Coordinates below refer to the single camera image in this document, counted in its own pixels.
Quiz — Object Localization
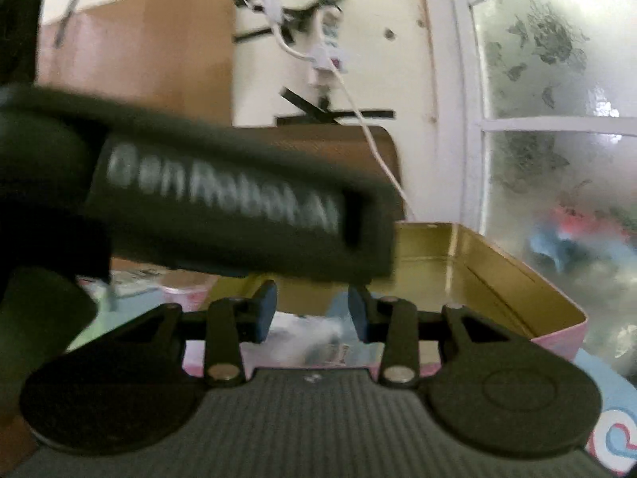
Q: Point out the pink gold biscuit tin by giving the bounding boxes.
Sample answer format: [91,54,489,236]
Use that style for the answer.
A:
[208,221,590,377]

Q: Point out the brown wooden headboard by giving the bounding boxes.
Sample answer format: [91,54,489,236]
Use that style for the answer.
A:
[37,0,234,125]

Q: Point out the blue pink cartoon bedsheet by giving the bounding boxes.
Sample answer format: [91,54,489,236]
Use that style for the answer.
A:
[70,269,636,476]

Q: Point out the brown chair back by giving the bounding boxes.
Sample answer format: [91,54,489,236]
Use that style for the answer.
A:
[232,124,387,177]

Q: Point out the frosted glass window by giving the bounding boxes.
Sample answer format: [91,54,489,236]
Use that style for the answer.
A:
[453,0,636,379]

